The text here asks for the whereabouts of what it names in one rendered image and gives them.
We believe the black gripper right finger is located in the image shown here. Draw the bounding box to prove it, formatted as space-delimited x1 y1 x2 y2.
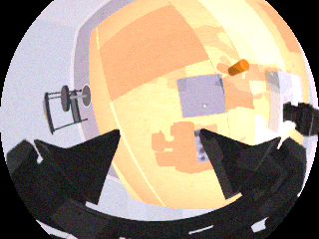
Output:
199 127 282 200

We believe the orange cylinder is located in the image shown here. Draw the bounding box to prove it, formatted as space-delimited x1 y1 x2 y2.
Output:
227 59 250 76

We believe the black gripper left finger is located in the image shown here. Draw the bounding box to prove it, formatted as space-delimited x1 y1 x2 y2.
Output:
35 128 121 206

